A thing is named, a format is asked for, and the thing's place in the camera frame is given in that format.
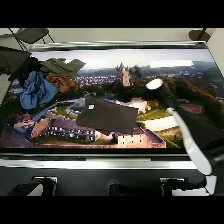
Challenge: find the black garment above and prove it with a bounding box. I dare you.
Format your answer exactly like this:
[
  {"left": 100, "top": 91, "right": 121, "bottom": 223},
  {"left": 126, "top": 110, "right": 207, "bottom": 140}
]
[{"left": 8, "top": 57, "right": 43, "bottom": 89}]

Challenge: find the black chair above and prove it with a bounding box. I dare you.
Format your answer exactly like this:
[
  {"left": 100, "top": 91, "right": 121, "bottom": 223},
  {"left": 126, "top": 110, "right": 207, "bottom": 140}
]
[{"left": 8, "top": 27, "right": 56, "bottom": 51}]

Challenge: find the brown garment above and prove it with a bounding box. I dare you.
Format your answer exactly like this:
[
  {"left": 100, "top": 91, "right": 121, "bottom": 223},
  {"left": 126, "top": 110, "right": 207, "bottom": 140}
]
[{"left": 44, "top": 72, "right": 76, "bottom": 94}]

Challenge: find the dark grey T-shirt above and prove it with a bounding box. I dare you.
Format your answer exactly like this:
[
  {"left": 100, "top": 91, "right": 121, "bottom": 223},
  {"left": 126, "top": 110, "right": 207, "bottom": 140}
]
[{"left": 75, "top": 95, "right": 140, "bottom": 136}]

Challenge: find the blue garment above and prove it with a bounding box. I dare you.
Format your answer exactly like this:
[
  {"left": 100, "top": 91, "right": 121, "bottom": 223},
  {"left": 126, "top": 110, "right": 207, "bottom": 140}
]
[{"left": 19, "top": 70, "right": 60, "bottom": 110}]

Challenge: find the olive green garment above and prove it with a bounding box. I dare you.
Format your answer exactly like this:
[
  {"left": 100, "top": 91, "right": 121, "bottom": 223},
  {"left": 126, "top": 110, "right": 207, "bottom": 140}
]
[{"left": 39, "top": 57, "right": 87, "bottom": 79}]

